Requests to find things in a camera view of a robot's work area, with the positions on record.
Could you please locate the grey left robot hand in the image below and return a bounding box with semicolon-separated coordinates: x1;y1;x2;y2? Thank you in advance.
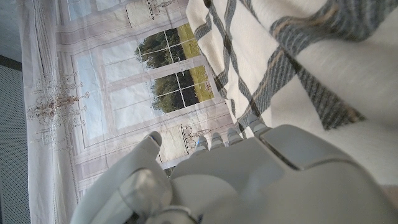
70;113;398;224

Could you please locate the cream plaid scarf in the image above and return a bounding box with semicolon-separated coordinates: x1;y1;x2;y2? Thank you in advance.
185;0;398;187

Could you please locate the printed window backdrop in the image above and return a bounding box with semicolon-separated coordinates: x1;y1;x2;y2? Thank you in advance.
17;0;246;224

